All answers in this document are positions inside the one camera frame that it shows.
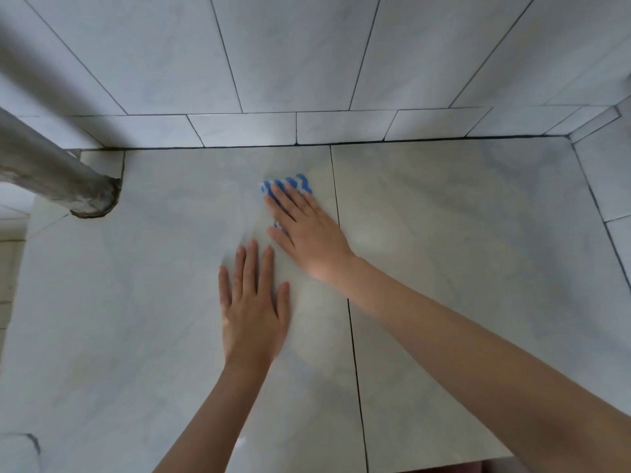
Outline person's left hand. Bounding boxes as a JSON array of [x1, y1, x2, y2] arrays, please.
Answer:
[[218, 239, 292, 372]]

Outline person's right hand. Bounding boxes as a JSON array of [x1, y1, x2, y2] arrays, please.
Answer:
[[264, 182, 357, 285]]

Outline blue white striped cleaning cloth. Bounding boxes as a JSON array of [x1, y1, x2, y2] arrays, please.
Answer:
[[259, 173, 314, 203]]

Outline person's right forearm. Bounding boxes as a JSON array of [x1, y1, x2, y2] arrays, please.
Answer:
[[340, 256, 631, 473]]

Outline person's left forearm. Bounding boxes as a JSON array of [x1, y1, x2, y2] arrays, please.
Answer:
[[152, 359, 274, 473]]

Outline grey metal pipe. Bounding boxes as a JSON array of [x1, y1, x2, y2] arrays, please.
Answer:
[[0, 107, 122, 219]]

